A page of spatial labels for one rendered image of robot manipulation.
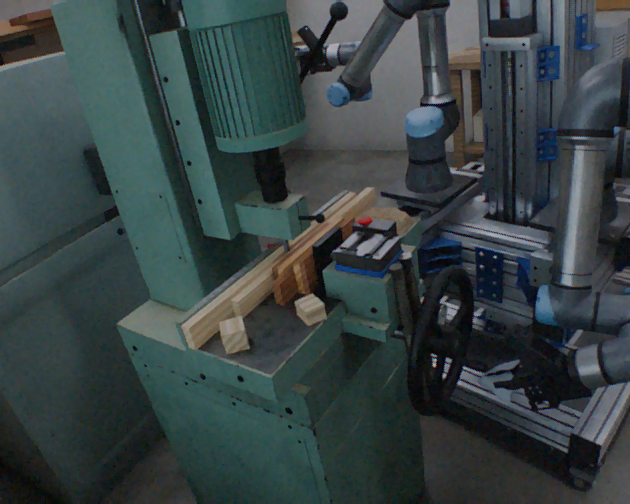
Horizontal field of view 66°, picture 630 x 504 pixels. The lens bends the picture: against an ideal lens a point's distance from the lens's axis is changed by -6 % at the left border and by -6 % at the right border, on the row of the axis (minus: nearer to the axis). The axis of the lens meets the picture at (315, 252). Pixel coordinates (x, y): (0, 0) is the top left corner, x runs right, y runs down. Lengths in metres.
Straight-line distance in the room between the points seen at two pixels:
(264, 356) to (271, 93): 0.45
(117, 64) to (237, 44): 0.28
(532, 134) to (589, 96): 0.58
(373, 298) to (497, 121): 0.78
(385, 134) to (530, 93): 3.19
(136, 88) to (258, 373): 0.57
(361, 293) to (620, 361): 0.45
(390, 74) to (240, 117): 3.58
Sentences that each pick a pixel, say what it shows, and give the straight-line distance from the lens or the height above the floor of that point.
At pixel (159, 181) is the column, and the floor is 1.14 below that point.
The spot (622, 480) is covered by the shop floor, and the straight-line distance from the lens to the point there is 1.88.
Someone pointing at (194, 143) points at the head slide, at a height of 1.21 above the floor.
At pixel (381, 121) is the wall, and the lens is 4.58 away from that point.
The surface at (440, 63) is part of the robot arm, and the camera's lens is 1.67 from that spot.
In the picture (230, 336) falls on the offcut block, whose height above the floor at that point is 0.94.
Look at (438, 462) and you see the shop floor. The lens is 1.85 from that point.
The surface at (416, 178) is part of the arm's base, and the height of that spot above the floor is 0.86.
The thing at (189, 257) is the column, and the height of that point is 0.96.
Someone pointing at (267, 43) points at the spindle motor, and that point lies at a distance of 0.90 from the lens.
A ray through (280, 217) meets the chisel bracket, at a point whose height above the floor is 1.05.
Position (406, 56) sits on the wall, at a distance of 4.37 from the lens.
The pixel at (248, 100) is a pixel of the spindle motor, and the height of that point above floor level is 1.29.
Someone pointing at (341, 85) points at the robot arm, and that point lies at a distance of 1.66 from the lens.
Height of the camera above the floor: 1.45
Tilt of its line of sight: 28 degrees down
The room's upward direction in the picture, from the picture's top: 11 degrees counter-clockwise
